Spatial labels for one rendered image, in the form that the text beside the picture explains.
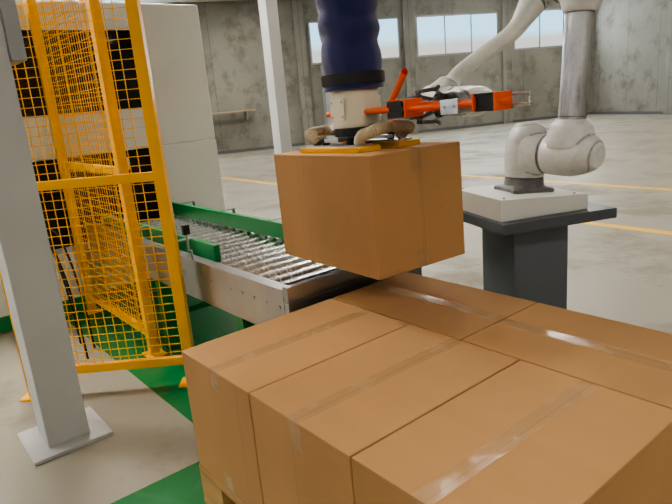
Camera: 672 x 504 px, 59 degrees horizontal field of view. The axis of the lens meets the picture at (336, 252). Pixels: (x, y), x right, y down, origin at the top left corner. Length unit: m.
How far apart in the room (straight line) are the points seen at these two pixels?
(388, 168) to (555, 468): 1.03
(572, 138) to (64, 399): 2.19
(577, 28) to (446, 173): 0.72
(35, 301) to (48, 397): 0.39
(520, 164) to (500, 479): 1.52
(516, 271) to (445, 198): 0.56
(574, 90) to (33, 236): 2.06
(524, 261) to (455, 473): 1.40
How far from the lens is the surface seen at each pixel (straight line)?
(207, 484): 2.07
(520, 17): 2.42
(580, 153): 2.34
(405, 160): 1.93
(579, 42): 2.40
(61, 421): 2.67
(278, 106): 5.45
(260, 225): 3.29
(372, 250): 1.90
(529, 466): 1.25
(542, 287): 2.57
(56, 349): 2.56
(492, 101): 1.72
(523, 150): 2.46
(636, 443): 1.36
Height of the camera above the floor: 1.25
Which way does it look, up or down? 15 degrees down
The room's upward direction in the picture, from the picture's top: 5 degrees counter-clockwise
